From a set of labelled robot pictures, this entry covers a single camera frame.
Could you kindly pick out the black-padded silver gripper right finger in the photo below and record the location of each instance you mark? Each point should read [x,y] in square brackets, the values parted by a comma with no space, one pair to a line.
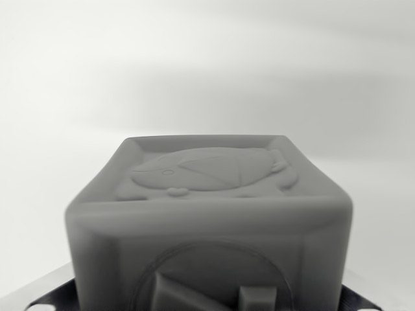
[366,296]

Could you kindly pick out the black-padded silver gripper left finger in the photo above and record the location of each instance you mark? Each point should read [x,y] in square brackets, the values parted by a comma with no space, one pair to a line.
[48,291]

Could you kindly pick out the grey embossed cube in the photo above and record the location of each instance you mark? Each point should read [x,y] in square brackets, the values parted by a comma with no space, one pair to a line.
[207,220]

